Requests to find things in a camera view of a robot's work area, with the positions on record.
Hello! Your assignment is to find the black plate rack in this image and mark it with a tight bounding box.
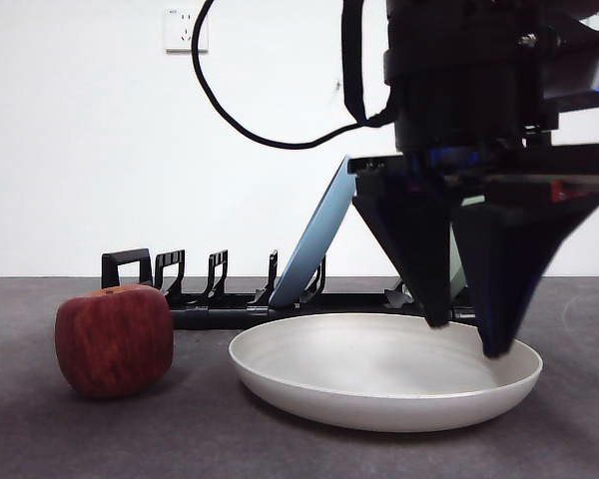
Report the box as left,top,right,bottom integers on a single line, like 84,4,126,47
101,247,480,331

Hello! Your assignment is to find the green plate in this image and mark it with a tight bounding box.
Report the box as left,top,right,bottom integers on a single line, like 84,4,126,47
448,194,485,301

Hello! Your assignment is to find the black braided cable sleeve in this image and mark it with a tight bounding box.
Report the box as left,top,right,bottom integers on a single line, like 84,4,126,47
340,0,398,127

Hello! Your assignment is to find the cream pale yellow plate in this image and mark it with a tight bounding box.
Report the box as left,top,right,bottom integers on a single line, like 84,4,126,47
228,312,544,434

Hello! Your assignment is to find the blue plate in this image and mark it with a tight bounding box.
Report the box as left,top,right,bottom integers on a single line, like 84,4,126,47
269,155,357,308

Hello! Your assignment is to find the thin black cable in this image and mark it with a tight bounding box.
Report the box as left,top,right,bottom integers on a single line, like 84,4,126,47
190,0,386,151

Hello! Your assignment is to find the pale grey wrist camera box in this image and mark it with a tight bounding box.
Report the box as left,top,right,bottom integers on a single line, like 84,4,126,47
541,44,599,114

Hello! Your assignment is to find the red apple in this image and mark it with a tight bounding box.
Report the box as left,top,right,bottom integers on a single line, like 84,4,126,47
54,283,176,399

